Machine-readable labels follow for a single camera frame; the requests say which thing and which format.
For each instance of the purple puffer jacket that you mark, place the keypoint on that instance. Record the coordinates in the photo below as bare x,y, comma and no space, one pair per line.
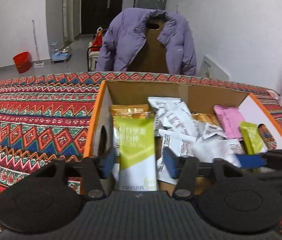
125,37

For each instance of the green white protein bar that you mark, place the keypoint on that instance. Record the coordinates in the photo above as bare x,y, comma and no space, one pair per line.
137,157

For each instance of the patterned red tablecloth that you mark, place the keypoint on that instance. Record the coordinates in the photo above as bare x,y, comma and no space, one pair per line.
49,190

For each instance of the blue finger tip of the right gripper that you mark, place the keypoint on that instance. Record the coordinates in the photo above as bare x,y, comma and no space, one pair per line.
251,161

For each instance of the red cardboard snack box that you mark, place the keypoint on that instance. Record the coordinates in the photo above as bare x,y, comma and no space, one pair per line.
194,98

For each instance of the red bag on floor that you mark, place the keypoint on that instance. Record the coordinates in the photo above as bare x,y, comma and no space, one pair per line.
97,41

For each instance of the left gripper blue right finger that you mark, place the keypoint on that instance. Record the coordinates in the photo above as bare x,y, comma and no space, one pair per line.
172,163

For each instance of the orange white snack packet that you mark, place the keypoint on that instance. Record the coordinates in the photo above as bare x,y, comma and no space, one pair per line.
134,111

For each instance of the white mop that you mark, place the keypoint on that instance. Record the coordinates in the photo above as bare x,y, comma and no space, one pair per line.
39,63

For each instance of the green packet in box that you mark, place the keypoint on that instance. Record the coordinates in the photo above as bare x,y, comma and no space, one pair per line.
251,137

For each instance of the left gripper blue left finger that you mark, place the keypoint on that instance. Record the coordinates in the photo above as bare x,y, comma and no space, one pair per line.
106,163

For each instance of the white printed snack packet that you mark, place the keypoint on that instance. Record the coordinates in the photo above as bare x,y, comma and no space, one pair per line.
174,115

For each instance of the red plastic bucket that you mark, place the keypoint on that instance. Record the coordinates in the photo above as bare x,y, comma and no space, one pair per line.
22,62

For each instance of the dark entrance door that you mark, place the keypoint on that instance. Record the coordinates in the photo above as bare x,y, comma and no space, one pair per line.
98,13

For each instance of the pink snack packet in box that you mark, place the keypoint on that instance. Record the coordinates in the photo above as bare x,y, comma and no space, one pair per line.
229,119

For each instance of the brown wooden chair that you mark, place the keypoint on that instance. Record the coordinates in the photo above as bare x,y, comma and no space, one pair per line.
152,57

